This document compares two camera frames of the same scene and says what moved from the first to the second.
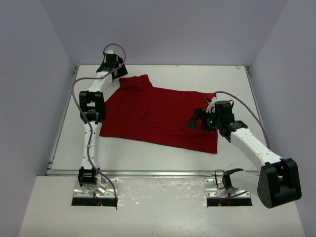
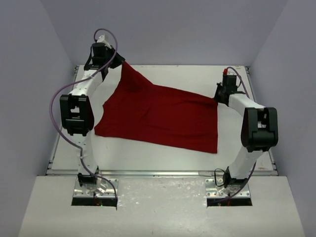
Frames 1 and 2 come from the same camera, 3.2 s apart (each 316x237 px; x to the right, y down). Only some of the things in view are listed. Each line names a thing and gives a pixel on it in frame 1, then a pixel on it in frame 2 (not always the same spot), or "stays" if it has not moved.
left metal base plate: x=79 y=192 stays
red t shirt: x=136 y=111 stays
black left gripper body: x=121 y=71 -> x=116 y=61
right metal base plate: x=212 y=190 stays
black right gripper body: x=211 y=122 -> x=218 y=94
